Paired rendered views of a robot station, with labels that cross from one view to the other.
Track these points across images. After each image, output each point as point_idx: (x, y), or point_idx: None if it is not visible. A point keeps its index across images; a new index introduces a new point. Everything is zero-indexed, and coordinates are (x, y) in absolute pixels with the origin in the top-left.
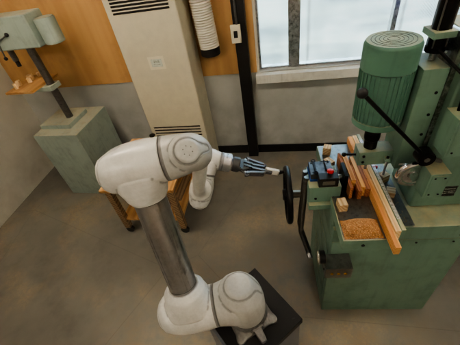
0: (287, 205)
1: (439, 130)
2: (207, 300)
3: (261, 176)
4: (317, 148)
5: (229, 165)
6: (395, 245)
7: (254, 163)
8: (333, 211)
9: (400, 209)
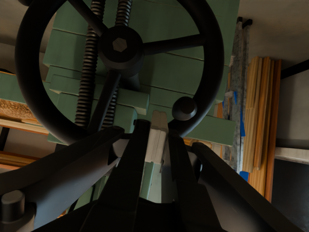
0: (17, 75)
1: (85, 204)
2: None
3: (102, 130)
4: (225, 144)
5: None
6: (1, 114)
7: (220, 200)
8: (53, 96)
9: None
